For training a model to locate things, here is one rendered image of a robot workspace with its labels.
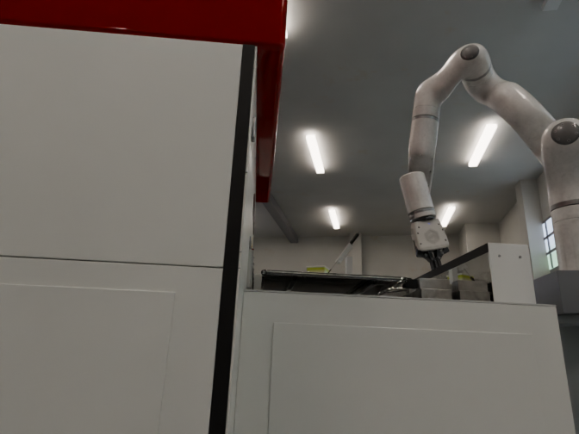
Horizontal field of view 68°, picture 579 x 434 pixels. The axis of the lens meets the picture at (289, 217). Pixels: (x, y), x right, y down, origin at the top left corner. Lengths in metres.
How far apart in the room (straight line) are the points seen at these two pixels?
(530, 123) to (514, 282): 0.58
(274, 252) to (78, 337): 10.79
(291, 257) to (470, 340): 10.43
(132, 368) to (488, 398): 0.63
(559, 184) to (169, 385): 1.10
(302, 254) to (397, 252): 2.40
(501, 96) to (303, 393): 1.07
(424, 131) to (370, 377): 0.90
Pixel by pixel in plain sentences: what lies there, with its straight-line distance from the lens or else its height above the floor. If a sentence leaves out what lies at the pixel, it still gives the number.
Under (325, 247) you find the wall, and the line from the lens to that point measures 11.19.
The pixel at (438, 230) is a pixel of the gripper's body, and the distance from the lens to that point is 1.44.
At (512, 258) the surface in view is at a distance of 1.07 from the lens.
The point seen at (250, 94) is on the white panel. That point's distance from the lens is 0.76.
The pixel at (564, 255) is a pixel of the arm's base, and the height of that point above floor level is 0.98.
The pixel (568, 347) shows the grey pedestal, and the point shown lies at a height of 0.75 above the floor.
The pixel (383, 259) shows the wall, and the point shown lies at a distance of 11.05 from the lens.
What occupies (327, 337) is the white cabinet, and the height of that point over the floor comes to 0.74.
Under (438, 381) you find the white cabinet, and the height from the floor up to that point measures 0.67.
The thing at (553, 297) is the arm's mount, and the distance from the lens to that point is 1.23.
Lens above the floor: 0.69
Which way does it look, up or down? 18 degrees up
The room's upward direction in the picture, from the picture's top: 2 degrees clockwise
